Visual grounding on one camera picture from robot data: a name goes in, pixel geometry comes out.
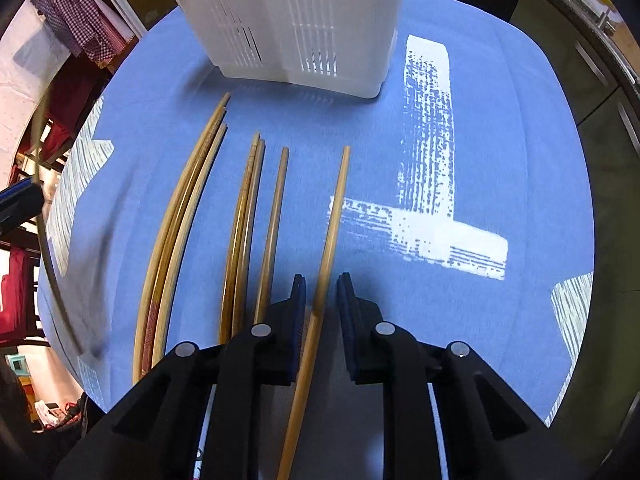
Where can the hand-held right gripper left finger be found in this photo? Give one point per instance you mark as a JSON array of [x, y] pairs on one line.
[[298, 320]]

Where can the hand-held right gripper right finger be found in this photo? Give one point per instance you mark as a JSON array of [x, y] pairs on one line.
[[346, 310]]

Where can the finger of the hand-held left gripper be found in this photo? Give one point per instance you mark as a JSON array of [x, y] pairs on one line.
[[15, 205]]

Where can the light bamboo chopstick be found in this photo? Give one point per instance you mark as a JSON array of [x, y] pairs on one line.
[[330, 240]]

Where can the row of wooden chopsticks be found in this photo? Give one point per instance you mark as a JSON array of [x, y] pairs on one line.
[[272, 235]]

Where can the white slotted utensil holder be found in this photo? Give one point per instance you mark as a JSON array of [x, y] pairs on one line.
[[350, 35]]

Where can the wooden chair red cushion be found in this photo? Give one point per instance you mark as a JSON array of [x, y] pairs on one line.
[[20, 280]]

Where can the red checkered cloth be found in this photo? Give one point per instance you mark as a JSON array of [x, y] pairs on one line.
[[80, 20]]

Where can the blue printed tablecloth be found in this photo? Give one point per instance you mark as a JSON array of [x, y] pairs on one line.
[[310, 110]]

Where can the green kitchen cabinets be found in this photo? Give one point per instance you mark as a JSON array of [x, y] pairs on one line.
[[550, 60]]

